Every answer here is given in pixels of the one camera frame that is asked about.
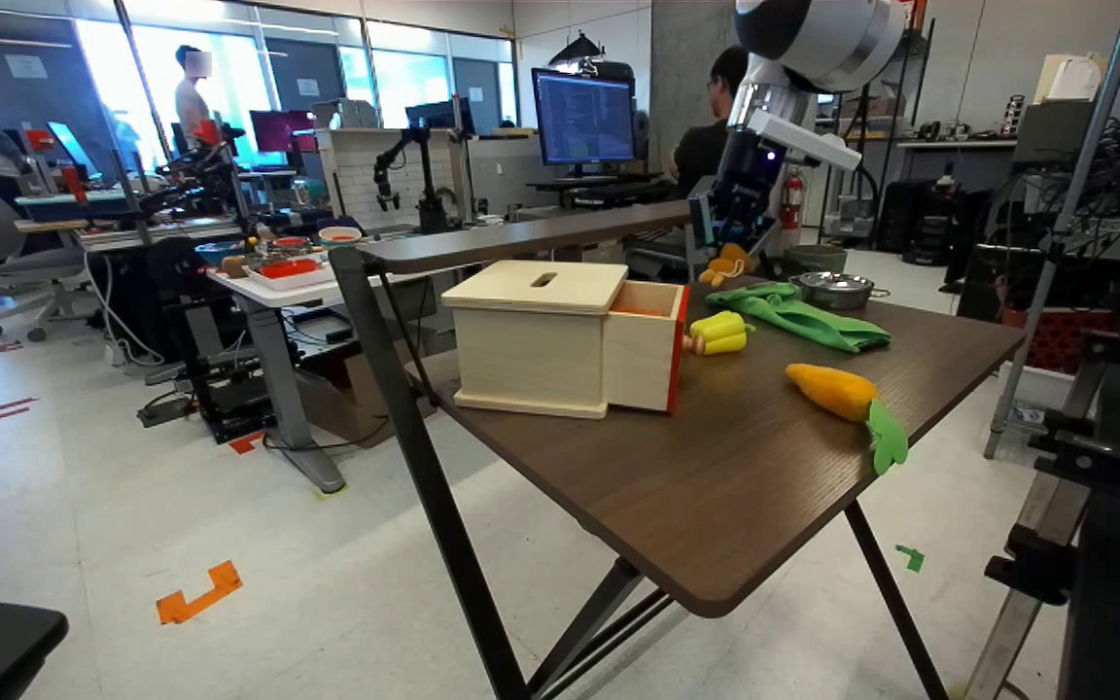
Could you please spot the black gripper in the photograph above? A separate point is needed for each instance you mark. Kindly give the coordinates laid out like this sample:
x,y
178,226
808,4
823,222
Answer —
x,y
743,186

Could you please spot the brown orange plush toy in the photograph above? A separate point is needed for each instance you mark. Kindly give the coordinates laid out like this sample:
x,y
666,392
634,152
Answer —
x,y
725,266

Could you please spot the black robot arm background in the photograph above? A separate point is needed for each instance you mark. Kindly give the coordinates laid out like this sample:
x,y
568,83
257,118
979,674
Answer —
x,y
430,204

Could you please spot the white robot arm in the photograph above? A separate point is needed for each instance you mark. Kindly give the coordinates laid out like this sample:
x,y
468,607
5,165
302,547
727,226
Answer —
x,y
795,48

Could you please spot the seated person in black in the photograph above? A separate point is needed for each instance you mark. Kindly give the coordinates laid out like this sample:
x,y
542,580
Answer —
x,y
700,149

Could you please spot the green cloth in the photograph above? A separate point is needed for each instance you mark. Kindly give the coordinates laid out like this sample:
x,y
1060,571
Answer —
x,y
792,314

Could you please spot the yellow plush toy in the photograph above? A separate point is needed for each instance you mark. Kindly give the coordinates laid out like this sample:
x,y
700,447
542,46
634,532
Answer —
x,y
721,331

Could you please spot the silver metal pot lid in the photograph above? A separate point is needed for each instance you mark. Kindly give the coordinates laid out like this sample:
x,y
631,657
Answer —
x,y
836,288

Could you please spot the computer monitor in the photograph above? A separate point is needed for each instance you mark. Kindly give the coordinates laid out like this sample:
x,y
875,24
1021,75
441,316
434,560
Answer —
x,y
585,123

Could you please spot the orange carrot plush toy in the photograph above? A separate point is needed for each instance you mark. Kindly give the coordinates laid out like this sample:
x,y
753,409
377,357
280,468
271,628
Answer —
x,y
855,401

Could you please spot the wooden box with red drawer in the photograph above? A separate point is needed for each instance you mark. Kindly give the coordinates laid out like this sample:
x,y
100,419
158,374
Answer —
x,y
564,341

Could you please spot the brown folding table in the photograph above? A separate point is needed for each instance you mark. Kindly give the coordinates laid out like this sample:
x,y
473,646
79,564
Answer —
x,y
697,507

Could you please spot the white work table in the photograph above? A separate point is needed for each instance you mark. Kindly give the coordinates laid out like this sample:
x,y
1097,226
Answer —
x,y
264,301

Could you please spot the standing person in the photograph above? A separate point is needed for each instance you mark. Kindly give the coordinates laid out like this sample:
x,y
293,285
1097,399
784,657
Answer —
x,y
192,114

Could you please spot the orange floor marker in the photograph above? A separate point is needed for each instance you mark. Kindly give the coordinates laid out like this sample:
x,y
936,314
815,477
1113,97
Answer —
x,y
188,606

